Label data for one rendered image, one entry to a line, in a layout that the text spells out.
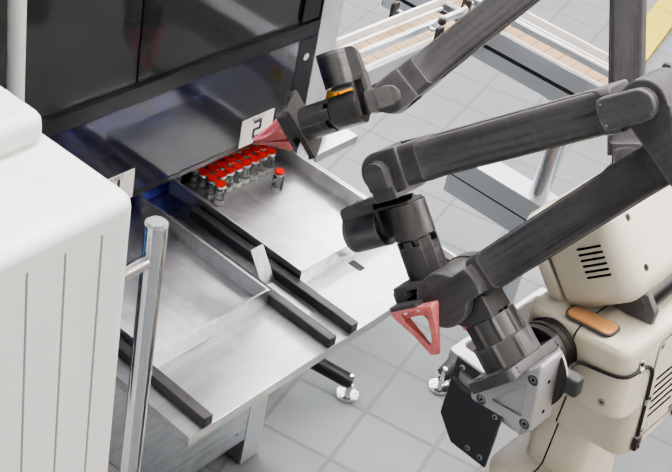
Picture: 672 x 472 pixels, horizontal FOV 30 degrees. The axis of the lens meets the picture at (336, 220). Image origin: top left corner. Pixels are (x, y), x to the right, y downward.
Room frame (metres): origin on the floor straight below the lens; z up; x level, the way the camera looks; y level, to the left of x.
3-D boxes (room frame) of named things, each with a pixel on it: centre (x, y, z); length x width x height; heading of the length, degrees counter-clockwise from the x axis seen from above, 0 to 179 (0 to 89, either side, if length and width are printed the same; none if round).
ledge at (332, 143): (2.21, 0.09, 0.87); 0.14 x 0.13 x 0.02; 55
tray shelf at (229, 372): (1.72, 0.14, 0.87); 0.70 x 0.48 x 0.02; 145
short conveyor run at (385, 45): (2.49, 0.01, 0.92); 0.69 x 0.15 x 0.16; 145
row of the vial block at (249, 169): (1.96, 0.20, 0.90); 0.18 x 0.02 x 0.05; 145
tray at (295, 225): (1.90, 0.11, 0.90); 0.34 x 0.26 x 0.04; 55
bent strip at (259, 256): (1.67, 0.07, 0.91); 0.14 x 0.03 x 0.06; 54
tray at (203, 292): (1.62, 0.30, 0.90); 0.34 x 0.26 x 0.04; 55
